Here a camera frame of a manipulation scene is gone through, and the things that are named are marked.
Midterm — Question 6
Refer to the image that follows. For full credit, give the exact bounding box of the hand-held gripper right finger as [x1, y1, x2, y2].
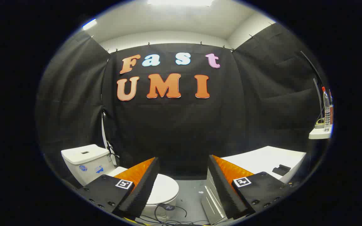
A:
[207, 154, 294, 220]

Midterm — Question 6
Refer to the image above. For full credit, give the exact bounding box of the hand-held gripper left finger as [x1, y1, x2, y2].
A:
[76, 157, 160, 219]

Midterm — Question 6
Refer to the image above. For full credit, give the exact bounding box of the white toilet lid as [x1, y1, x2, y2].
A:
[107, 166, 179, 206]

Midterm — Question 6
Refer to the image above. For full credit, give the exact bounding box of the black cable with round end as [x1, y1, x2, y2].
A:
[154, 203, 188, 224]

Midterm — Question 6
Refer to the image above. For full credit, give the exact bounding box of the white toilet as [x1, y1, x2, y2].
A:
[61, 144, 179, 222]

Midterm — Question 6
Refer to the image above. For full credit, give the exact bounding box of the small black object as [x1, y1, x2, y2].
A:
[272, 164, 291, 176]

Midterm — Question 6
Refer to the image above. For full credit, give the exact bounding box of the black backdrop cloth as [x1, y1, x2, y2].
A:
[36, 24, 326, 181]

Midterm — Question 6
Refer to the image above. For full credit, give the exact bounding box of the clear bottle red cap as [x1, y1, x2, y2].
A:
[322, 87, 331, 132]

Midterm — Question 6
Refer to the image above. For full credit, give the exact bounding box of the black hanging cable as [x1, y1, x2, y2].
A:
[102, 110, 120, 160]

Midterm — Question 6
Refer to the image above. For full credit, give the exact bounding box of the white wall shelf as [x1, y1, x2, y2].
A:
[309, 124, 333, 139]

